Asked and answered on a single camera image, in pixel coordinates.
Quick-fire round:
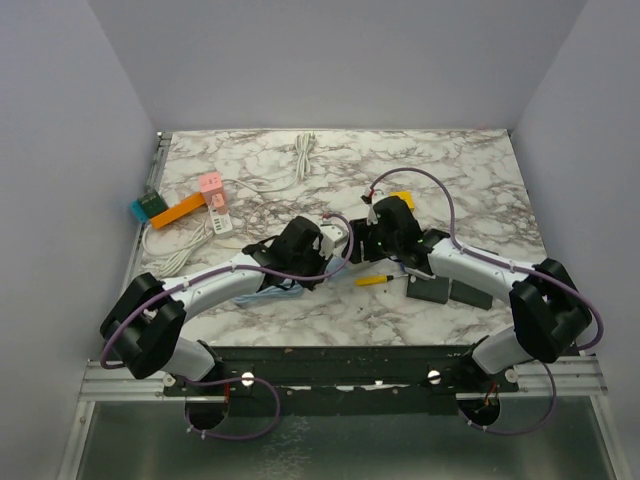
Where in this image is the black block under box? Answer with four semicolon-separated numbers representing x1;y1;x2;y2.
406;276;450;304

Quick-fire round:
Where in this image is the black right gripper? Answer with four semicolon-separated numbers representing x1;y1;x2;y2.
344;215;402;262

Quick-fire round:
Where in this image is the white green usb charger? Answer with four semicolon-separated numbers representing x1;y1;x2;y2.
208;205;234;238

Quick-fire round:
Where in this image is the teal blue plug block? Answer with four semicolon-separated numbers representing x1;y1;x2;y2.
130;189;168;223

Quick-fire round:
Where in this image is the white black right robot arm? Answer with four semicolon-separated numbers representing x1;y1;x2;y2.
349;196;592;391

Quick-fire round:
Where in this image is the light blue coiled cable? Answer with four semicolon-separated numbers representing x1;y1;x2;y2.
233;282;306;309

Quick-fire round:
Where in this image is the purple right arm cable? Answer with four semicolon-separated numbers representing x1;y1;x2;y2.
364;166;606;436

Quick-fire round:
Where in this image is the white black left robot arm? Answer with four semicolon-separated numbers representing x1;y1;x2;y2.
100;216;348;395

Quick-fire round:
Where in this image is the black flat block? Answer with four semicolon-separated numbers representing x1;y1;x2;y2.
449;280;493;311

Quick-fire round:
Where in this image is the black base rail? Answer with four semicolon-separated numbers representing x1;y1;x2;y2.
102;342;576;417

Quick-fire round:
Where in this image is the white cable bundle left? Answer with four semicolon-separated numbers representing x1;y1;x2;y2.
141;219;214;267

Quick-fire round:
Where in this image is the white coiled cable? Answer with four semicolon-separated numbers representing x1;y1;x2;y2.
222;131;318;194

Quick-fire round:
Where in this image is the light blue power strip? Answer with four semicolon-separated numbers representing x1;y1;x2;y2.
325;256;351;280

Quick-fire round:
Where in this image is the yellow handled screwdriver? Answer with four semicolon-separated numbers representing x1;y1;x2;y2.
354;275;395;286

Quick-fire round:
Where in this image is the white tiger cube socket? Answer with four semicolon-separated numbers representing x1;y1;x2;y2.
323;224;349;252

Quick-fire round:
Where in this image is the orange power strip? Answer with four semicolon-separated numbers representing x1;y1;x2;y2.
150;193;206;230

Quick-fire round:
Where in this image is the yellow cube socket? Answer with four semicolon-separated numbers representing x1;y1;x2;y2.
390;191;415;212

